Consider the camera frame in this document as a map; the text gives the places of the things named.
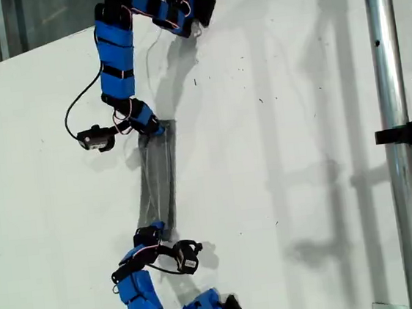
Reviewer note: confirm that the grey striped towel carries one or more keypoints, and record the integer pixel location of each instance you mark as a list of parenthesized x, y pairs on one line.
[(158, 174)]

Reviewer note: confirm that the camera black stalk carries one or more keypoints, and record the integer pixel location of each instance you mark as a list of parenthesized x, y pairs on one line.
[(120, 129), (166, 246)]

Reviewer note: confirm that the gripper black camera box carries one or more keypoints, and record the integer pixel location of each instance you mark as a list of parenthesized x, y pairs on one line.
[(185, 260), (93, 138)]

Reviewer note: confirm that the steel post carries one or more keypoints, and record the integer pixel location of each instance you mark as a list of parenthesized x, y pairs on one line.
[(388, 69)]

